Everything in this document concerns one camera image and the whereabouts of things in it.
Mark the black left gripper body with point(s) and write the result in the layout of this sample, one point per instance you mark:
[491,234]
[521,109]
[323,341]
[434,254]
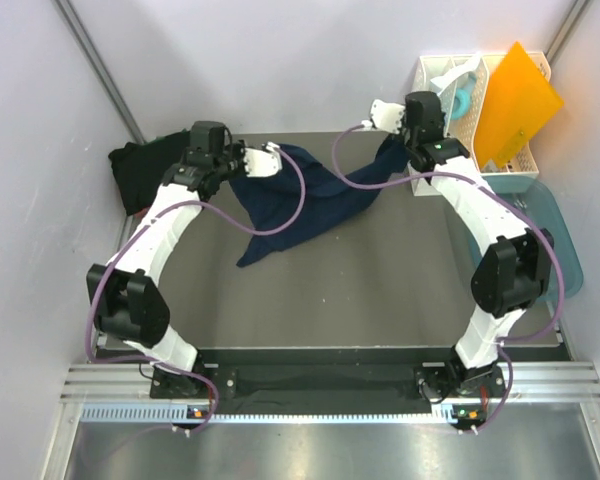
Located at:
[231,162]

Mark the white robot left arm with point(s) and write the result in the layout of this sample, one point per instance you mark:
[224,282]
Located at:
[125,301]

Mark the left aluminium corner post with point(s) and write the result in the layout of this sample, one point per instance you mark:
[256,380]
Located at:
[86,44]

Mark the navy blue t shirt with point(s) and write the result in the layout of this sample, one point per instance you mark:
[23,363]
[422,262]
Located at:
[269,202]

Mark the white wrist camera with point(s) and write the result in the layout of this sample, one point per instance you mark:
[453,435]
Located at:
[262,162]
[385,116]

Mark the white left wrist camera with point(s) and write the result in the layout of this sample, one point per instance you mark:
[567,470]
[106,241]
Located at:
[262,162]

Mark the teal headphones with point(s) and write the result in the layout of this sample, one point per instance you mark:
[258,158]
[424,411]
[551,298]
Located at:
[464,79]

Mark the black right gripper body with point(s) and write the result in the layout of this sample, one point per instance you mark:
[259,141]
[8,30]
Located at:
[403,128]

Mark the translucent teal plastic bin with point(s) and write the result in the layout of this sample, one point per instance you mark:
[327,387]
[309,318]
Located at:
[535,200]

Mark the orange plastic folder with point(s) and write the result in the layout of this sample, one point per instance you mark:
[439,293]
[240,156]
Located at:
[518,103]

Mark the aluminium corner post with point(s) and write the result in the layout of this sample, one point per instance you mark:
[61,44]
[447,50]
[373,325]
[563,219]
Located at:
[86,44]
[566,28]

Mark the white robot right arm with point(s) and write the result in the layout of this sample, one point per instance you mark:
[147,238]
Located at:
[516,262]

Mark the white slotted file organizer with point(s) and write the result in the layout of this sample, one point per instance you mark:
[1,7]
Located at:
[464,129]

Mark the right aluminium corner post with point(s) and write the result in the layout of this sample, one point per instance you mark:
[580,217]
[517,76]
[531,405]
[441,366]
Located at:
[566,28]

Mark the folded green t shirt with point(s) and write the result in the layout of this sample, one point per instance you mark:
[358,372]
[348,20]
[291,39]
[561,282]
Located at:
[180,135]

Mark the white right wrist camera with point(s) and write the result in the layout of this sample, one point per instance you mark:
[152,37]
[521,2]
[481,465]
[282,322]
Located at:
[385,116]

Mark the aluminium frame rail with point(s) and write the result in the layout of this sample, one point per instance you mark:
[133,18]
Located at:
[540,420]

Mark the folded black t shirt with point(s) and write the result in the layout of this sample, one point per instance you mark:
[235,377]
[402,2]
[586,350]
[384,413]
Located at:
[138,170]

